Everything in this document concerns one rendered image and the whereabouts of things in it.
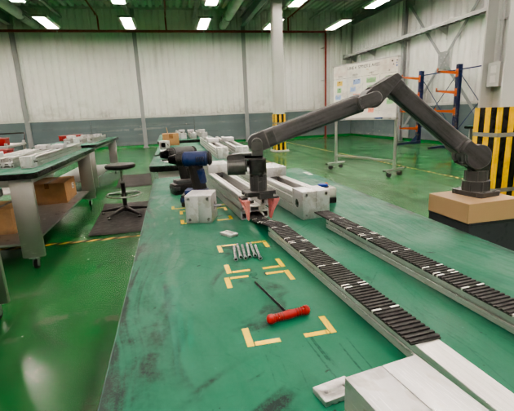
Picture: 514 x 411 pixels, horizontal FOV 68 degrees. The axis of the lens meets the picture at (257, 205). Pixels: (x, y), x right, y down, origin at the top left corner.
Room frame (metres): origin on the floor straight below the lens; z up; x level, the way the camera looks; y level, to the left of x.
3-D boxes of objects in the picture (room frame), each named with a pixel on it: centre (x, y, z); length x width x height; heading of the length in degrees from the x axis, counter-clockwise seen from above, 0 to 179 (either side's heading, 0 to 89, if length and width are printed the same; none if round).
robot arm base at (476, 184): (1.24, -0.73, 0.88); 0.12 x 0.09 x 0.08; 19
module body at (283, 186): (1.71, -0.06, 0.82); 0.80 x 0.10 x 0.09; 17
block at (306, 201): (1.29, -0.20, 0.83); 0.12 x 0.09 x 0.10; 107
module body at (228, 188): (1.66, 0.12, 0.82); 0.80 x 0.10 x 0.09; 17
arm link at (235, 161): (1.23, 0.03, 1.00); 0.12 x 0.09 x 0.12; 91
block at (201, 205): (1.29, 0.18, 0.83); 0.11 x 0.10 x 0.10; 86
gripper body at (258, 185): (1.23, -0.01, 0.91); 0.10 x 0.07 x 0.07; 107
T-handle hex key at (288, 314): (0.67, -0.02, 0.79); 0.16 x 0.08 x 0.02; 23
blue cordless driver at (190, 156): (1.52, 0.27, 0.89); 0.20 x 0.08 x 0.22; 89
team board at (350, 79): (7.04, -1.99, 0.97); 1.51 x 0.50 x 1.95; 32
